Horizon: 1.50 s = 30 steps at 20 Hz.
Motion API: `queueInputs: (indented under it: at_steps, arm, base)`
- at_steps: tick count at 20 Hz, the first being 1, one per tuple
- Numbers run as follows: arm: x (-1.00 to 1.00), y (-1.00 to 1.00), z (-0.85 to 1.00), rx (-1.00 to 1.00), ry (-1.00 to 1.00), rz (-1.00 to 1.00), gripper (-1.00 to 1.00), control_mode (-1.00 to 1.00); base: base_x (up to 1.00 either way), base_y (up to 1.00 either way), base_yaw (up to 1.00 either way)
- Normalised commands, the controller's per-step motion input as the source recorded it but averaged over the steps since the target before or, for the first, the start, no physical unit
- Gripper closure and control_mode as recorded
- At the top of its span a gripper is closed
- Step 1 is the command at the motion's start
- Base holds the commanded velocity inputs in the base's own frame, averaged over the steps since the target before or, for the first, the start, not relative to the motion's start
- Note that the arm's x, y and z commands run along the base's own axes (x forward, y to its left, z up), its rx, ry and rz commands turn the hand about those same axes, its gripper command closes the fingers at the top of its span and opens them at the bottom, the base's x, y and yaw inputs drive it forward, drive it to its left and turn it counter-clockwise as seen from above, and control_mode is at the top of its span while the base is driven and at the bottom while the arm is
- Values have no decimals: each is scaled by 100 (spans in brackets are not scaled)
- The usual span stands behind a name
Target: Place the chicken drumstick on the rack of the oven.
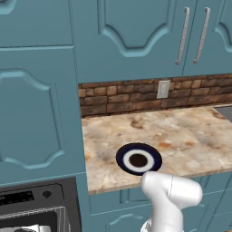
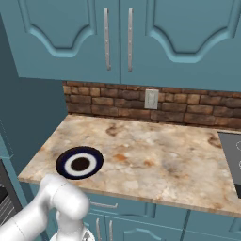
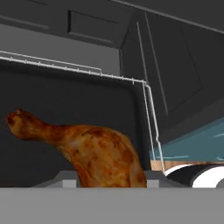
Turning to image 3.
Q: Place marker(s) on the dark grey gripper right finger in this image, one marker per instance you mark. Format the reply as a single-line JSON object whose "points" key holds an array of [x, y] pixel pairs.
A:
{"points": [[154, 180]]}

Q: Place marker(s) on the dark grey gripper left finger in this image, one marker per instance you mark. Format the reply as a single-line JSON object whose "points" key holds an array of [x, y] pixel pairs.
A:
{"points": [[65, 180]]}

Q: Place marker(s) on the brown roasted chicken drumstick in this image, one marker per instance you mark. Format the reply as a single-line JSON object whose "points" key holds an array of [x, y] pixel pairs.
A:
{"points": [[99, 151]]}

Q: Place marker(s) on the black and white round object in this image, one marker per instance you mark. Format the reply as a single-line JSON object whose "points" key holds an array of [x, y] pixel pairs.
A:
{"points": [[201, 176]]}

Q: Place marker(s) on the dark grey tall cupboard panel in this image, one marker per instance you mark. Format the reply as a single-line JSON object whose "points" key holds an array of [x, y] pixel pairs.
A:
{"points": [[178, 67]]}

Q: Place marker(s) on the dark grey cupboard door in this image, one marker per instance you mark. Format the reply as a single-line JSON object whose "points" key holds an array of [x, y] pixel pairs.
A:
{"points": [[96, 27]]}

